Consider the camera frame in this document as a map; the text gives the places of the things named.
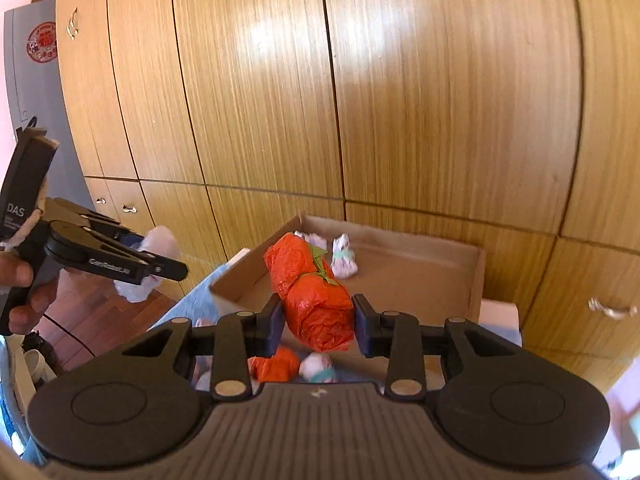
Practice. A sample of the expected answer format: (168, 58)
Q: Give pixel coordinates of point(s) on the large pale pink sock roll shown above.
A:
(132, 287)

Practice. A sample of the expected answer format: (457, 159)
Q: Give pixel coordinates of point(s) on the white fleece padding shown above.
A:
(27, 225)

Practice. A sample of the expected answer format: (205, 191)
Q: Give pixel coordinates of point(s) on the small pale pink sock roll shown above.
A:
(312, 240)

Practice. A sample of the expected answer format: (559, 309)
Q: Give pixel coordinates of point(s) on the white sock teal band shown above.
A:
(317, 366)

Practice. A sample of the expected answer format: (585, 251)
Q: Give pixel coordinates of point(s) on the wooden wardrobe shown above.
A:
(400, 85)

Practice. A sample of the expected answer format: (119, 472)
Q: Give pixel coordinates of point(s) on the white shoe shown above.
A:
(40, 367)

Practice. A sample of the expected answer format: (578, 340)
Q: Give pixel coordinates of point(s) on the grey door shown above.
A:
(35, 95)

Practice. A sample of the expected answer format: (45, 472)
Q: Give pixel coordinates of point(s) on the white floral sock green band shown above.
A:
(345, 262)

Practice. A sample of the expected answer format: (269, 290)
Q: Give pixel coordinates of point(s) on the red round door decoration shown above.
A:
(42, 42)

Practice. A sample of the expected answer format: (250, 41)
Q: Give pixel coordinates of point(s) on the dark shoe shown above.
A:
(35, 342)

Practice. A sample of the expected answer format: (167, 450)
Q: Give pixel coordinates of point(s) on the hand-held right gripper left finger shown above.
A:
(272, 327)

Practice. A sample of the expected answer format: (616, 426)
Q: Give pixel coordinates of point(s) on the orange sock roll green trim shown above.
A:
(320, 310)

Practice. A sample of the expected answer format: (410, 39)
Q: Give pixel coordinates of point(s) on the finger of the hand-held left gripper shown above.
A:
(165, 270)
(100, 220)

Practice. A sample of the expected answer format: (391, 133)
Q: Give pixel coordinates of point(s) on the person's left hand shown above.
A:
(17, 272)

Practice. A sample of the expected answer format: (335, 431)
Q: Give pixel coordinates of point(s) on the small orange sock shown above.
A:
(272, 366)

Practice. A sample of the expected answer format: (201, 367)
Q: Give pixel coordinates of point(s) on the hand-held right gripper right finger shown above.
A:
(362, 332)

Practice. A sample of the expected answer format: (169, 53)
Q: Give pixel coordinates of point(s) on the cardboard box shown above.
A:
(415, 280)

